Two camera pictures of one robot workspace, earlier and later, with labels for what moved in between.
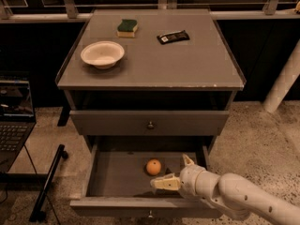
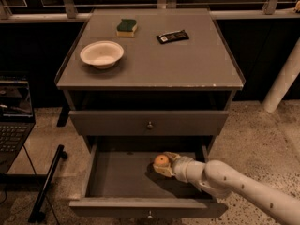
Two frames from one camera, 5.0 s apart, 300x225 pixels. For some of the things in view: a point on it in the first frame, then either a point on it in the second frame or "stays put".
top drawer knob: (150, 126) stays put
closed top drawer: (147, 123) stays put
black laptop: (17, 119) stays put
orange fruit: (153, 166) → (161, 159)
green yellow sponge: (127, 28) stays put
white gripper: (189, 177) → (179, 167)
